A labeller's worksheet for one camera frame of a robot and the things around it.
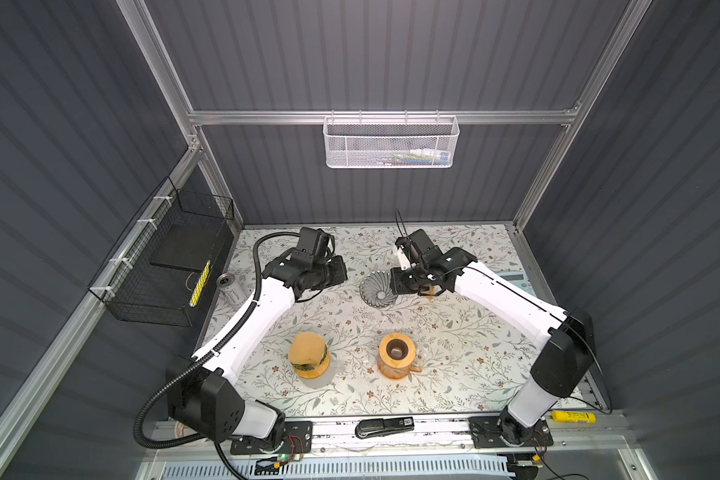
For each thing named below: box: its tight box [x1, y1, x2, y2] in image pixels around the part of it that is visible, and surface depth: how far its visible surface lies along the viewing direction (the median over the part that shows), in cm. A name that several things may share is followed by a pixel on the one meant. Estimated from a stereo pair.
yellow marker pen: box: [189, 260, 211, 308], surface depth 72 cm
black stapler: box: [355, 416, 415, 438], surface depth 74 cm
